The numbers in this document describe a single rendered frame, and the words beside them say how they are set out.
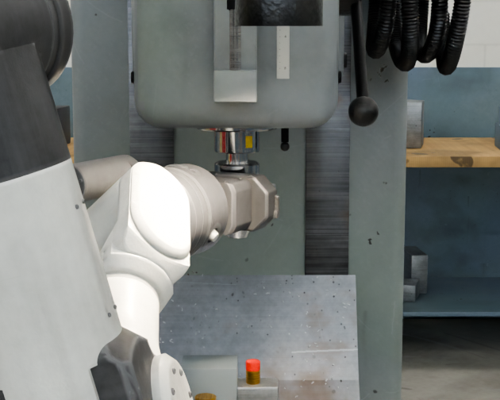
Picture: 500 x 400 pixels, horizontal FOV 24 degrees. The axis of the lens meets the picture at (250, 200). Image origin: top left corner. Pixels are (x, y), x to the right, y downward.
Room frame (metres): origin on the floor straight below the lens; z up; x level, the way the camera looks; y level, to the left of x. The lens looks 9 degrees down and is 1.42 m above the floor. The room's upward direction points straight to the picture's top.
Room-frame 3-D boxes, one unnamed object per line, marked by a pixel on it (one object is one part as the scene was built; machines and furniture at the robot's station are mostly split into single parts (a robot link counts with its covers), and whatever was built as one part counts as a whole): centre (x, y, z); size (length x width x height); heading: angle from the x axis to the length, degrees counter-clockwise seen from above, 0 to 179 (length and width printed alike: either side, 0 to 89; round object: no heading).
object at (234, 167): (1.20, 0.01, 1.26); 0.05 x 0.05 x 0.01
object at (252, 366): (1.24, 0.00, 1.03); 0.02 x 0.02 x 0.03
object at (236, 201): (1.12, 0.05, 1.23); 0.13 x 0.12 x 0.10; 65
